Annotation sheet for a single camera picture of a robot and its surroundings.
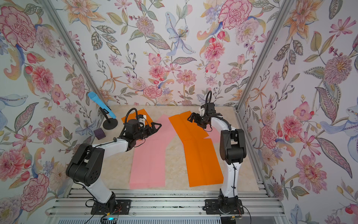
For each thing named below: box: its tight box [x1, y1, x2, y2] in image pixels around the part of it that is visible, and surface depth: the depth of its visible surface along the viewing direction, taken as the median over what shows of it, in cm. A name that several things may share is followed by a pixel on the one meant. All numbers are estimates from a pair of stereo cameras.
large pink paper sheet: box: [129, 114, 177, 189], surface depth 88 cm
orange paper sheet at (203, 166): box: [182, 138, 224, 188], surface depth 92 cm
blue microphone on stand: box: [88, 91, 118, 130], surface depth 101 cm
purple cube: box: [93, 127, 106, 140], surface depth 103 cm
